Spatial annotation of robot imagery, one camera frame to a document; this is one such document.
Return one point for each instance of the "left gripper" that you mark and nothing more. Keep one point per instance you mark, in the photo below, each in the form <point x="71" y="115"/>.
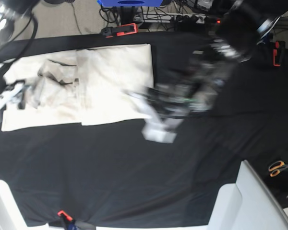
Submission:
<point x="167" y="101"/>

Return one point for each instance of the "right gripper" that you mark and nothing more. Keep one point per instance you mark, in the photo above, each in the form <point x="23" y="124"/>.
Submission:
<point x="17" y="93"/>

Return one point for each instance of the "white T-shirt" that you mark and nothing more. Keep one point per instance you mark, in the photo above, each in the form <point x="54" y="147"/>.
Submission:
<point x="89" y="86"/>

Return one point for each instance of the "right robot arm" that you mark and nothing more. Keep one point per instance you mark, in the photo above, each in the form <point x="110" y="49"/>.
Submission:
<point x="10" y="12"/>

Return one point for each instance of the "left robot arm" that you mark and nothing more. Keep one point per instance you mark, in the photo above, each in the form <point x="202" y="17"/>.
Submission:
<point x="230" y="73"/>

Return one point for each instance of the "orange black clamp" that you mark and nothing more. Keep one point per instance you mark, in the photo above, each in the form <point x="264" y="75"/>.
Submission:
<point x="127" y="29"/>

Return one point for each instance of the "red black clamp right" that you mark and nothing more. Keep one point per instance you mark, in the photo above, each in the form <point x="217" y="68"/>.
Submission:
<point x="278" y="53"/>

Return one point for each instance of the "blue box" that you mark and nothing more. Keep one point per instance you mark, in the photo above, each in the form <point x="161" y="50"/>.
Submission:
<point x="129" y="3"/>

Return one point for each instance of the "orange clamp bottom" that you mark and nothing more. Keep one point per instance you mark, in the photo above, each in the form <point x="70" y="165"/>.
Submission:
<point x="66" y="220"/>

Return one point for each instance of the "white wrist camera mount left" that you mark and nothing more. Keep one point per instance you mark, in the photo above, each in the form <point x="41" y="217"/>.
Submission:
<point x="156" y="128"/>

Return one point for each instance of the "orange handled scissors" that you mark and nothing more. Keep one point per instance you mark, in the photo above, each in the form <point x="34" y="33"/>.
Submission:
<point x="276" y="168"/>

